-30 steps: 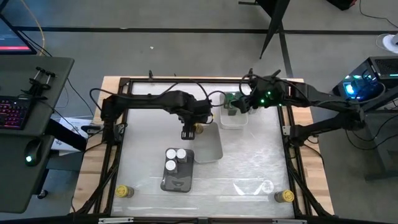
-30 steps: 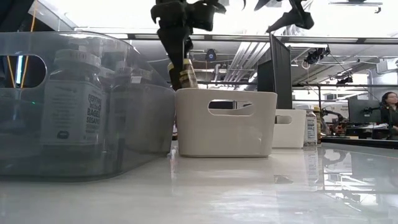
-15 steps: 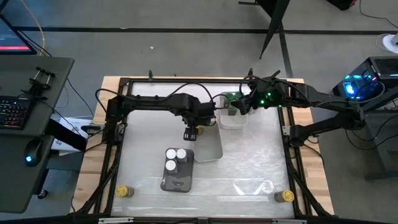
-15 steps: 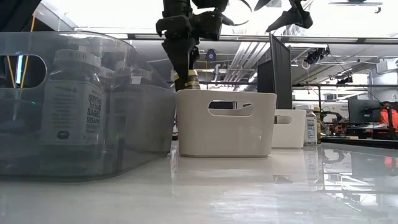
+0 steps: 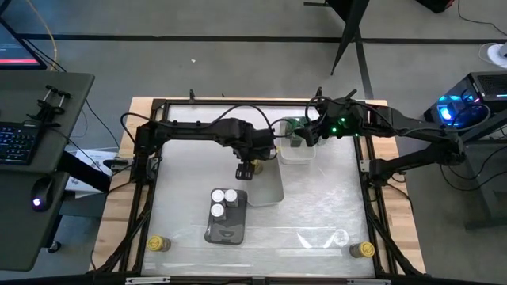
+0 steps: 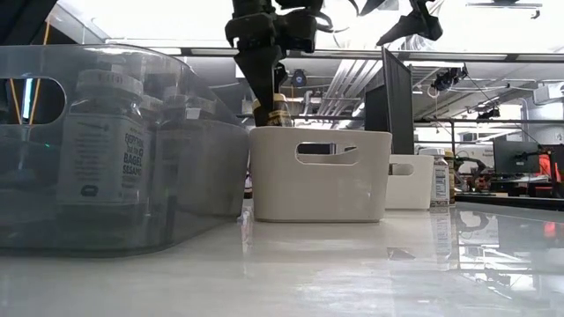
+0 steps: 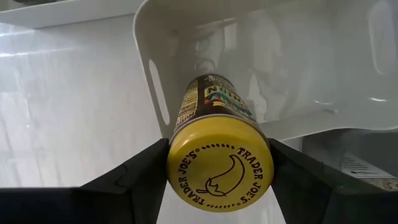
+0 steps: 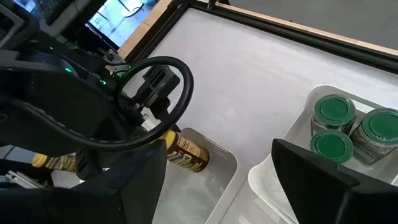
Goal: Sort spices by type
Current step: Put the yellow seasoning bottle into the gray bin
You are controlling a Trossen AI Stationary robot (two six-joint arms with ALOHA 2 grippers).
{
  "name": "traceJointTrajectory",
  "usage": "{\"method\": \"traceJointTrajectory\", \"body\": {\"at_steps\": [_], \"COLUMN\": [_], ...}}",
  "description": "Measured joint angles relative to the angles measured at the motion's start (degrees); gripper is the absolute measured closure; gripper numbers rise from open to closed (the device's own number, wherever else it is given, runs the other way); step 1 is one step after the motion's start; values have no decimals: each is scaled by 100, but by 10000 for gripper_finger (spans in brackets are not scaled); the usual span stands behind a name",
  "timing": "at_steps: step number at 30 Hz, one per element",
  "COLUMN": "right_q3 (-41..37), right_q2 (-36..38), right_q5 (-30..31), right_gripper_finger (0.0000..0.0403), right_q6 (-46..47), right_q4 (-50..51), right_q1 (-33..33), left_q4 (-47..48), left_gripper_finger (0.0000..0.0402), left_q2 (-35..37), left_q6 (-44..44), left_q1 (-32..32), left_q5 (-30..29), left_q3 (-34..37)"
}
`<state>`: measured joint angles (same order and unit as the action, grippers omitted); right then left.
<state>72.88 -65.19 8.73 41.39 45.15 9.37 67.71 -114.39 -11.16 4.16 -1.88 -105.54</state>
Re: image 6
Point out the dark ceiling light fixture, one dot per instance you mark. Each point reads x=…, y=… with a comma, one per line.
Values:
x=504, y=4

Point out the red and black equipment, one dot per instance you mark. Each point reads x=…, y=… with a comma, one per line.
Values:
x=473, y=180

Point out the white lid seasoning jar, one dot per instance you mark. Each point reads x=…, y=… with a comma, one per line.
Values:
x=176, y=167
x=101, y=167
x=440, y=180

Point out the dark computer monitor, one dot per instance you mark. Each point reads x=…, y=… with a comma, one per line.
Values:
x=515, y=154

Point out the clear grey plastic bin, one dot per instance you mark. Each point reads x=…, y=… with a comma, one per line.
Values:
x=35, y=220

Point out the black camera with blue lens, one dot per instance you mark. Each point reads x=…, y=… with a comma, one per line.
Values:
x=299, y=78

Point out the black table frame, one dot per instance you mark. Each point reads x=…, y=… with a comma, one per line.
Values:
x=515, y=202

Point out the black partition panel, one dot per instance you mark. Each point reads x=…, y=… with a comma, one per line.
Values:
x=398, y=110

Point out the person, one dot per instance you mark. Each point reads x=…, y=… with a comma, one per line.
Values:
x=548, y=165

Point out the yellow lid spice jar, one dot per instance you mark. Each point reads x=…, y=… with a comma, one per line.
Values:
x=282, y=115
x=452, y=176

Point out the black overhead camera rig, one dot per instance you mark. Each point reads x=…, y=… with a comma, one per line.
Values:
x=447, y=79
x=488, y=113

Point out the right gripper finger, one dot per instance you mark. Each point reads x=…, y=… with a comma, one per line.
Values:
x=418, y=26
x=371, y=4

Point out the black horizontal frame bar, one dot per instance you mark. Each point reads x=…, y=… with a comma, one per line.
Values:
x=440, y=55

